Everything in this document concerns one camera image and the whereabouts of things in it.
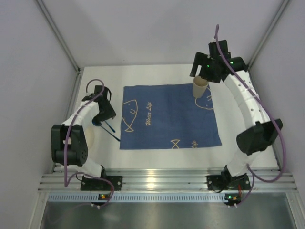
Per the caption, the beige cup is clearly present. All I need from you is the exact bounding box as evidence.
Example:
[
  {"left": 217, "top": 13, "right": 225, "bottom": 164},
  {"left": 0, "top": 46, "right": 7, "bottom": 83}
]
[{"left": 193, "top": 76, "right": 209, "bottom": 99}]

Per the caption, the blue fish placemat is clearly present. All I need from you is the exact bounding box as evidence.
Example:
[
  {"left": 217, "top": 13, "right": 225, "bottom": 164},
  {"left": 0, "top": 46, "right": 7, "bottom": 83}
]
[{"left": 120, "top": 83, "right": 222, "bottom": 150}]

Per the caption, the blue metallic fork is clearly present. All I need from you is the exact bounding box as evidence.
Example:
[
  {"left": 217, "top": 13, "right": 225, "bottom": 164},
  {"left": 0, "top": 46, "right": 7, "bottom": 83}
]
[{"left": 105, "top": 121, "right": 116, "bottom": 133}]

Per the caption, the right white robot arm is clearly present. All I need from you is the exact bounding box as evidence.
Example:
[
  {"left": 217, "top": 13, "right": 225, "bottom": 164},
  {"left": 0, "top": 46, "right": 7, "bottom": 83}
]
[{"left": 190, "top": 40, "right": 283, "bottom": 178}]

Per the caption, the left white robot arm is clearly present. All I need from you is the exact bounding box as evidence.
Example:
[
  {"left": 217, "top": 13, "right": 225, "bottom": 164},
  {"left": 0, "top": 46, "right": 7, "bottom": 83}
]
[{"left": 51, "top": 85, "right": 116, "bottom": 178}]

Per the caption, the blue metallic spoon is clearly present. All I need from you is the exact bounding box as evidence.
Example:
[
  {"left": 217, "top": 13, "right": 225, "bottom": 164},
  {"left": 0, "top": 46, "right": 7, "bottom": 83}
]
[{"left": 93, "top": 121, "right": 121, "bottom": 142}]

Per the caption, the cream round plate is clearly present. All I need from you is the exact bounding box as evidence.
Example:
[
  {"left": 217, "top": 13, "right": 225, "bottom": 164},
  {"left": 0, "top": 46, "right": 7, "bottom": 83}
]
[{"left": 84, "top": 127, "right": 95, "bottom": 154}]

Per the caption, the left aluminium corner post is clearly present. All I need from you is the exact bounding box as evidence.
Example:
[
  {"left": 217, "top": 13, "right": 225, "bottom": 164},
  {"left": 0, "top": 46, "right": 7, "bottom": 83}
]
[{"left": 35, "top": 0, "right": 81, "bottom": 72}]

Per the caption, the aluminium corner post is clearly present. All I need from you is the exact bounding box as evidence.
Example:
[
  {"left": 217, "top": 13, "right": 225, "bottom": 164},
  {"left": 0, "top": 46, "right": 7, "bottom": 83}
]
[
  {"left": 247, "top": 0, "right": 292, "bottom": 69},
  {"left": 35, "top": 0, "right": 81, "bottom": 72}
]

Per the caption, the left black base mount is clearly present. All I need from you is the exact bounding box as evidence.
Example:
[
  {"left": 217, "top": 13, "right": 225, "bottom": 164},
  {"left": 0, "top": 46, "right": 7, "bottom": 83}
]
[{"left": 80, "top": 176, "right": 122, "bottom": 191}]

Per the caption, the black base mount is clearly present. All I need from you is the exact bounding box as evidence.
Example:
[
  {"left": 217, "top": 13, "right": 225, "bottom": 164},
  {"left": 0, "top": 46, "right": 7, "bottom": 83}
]
[
  {"left": 206, "top": 174, "right": 251, "bottom": 192},
  {"left": 80, "top": 176, "right": 122, "bottom": 191}
]

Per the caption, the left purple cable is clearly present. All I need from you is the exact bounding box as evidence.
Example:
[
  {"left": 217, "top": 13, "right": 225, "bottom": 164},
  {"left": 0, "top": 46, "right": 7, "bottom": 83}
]
[{"left": 64, "top": 79, "right": 115, "bottom": 209}]

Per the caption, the right aluminium corner post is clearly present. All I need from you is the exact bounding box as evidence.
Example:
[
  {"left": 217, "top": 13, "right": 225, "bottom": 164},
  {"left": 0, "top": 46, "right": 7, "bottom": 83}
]
[{"left": 247, "top": 0, "right": 292, "bottom": 69}]

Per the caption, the slotted grey cable duct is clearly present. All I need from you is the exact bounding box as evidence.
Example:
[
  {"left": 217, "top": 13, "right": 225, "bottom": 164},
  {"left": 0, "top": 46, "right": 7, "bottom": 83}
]
[{"left": 48, "top": 192, "right": 241, "bottom": 203}]

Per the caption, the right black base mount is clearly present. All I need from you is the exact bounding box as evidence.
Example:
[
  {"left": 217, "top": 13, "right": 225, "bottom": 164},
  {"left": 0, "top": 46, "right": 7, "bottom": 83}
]
[{"left": 206, "top": 174, "right": 251, "bottom": 192}]

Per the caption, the aluminium rail frame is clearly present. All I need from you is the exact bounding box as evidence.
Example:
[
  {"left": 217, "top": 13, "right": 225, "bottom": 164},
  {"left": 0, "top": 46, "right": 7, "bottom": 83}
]
[{"left": 38, "top": 152, "right": 297, "bottom": 193}]

